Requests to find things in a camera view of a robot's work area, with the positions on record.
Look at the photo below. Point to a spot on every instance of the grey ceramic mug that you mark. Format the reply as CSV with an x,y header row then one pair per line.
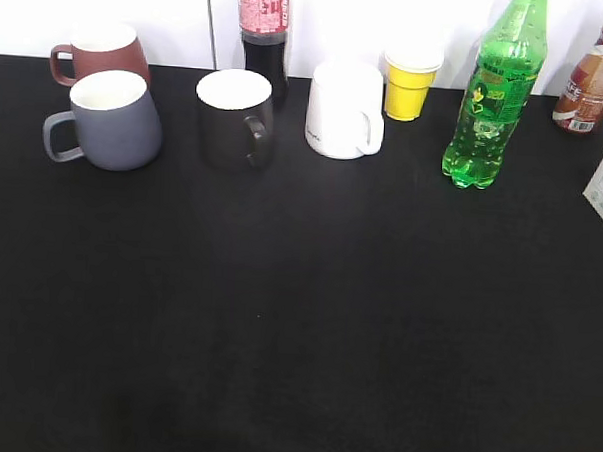
x,y
117,124

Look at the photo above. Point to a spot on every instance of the green soda bottle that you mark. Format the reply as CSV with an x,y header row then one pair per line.
x,y
508,62

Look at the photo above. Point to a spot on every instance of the yellow plastic cup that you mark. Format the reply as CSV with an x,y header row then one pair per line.
x,y
411,71

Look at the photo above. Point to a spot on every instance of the white ceramic mug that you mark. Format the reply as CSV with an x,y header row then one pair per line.
x,y
344,119

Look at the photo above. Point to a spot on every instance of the black ceramic mug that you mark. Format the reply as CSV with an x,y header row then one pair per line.
x,y
235,117

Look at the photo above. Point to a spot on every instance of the cola bottle red label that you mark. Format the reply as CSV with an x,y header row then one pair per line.
x,y
264,34

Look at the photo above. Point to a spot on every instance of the maroon ceramic mug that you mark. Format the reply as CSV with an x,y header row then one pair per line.
x,y
97,47

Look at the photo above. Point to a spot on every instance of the brown coffee drink bottle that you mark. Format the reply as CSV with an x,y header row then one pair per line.
x,y
579,109

